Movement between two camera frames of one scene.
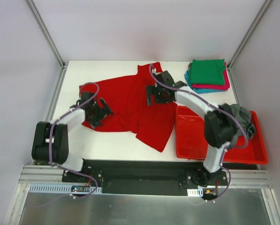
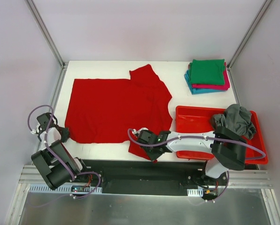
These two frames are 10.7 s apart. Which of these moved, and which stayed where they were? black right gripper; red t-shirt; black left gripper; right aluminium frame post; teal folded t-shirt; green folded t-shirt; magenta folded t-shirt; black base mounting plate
Moved: black right gripper; red t-shirt; black left gripper
Stayed: magenta folded t-shirt; teal folded t-shirt; green folded t-shirt; black base mounting plate; right aluminium frame post
